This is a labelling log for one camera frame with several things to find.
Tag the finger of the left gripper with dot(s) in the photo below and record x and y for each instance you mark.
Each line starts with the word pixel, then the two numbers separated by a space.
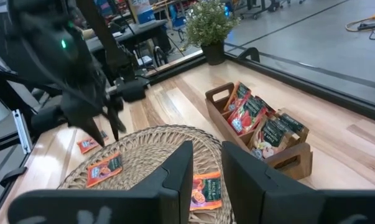
pixel 115 121
pixel 92 130

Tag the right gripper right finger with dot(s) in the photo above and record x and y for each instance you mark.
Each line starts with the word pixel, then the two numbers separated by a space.
pixel 268 205

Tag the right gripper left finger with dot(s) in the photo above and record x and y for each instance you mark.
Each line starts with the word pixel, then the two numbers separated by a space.
pixel 159 205

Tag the beige vanilla tea packet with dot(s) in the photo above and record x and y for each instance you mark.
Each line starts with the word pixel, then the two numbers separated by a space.
pixel 271 137
pixel 294 124

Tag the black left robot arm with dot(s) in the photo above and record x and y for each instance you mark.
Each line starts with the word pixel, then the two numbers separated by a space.
pixel 44 37

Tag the wooden tea caddy box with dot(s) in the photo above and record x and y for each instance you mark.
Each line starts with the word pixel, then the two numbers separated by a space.
pixel 286 165

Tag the round woven straw placemat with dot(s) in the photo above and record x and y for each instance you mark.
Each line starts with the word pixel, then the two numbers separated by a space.
pixel 150 146

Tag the silver aluminium extrusion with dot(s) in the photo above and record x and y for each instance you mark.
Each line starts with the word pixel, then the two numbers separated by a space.
pixel 22 130

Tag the black desk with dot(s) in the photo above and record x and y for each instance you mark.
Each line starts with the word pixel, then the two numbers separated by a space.
pixel 137 31

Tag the black table clamp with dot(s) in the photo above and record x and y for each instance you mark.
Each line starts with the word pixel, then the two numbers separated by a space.
pixel 13 175
pixel 255 51

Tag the blue bin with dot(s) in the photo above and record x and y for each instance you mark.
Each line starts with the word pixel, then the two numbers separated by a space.
pixel 145 15

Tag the green plant in black pot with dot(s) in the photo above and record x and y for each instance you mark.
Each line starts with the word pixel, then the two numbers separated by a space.
pixel 209 21

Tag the black power strip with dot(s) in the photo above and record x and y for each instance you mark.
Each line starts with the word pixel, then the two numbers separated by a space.
pixel 366 26

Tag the black table edge rail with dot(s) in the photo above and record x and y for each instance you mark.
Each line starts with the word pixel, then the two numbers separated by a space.
pixel 330 99

